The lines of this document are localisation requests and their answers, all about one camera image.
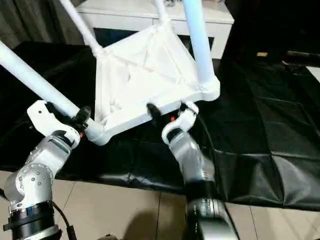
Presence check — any white plastic table top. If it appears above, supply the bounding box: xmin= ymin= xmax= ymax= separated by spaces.
xmin=86 ymin=21 xmax=221 ymax=146

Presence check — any white plastic table leg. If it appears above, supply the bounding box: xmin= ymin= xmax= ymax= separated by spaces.
xmin=154 ymin=0 xmax=173 ymax=29
xmin=183 ymin=0 xmax=218 ymax=89
xmin=59 ymin=0 xmax=104 ymax=56
xmin=0 ymin=41 xmax=105 ymax=141

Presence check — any black mat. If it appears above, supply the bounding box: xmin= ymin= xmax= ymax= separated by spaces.
xmin=0 ymin=41 xmax=320 ymax=211

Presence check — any white cabinet with glass doors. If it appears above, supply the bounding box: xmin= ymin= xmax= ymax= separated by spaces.
xmin=74 ymin=0 xmax=235 ymax=60

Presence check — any grey-green curtain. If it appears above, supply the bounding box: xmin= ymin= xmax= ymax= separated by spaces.
xmin=0 ymin=0 xmax=87 ymax=50

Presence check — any flat white board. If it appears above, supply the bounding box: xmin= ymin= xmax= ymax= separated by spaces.
xmin=306 ymin=66 xmax=320 ymax=83

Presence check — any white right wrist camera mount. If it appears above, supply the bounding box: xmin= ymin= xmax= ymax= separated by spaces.
xmin=161 ymin=101 xmax=200 ymax=145

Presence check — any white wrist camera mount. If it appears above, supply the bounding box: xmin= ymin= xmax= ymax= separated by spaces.
xmin=26 ymin=99 xmax=81 ymax=141
xmin=161 ymin=101 xmax=200 ymax=145

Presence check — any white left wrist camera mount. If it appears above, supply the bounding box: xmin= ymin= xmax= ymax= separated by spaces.
xmin=26 ymin=99 xmax=81 ymax=141

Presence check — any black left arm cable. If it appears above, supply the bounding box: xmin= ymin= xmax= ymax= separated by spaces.
xmin=51 ymin=199 xmax=78 ymax=240

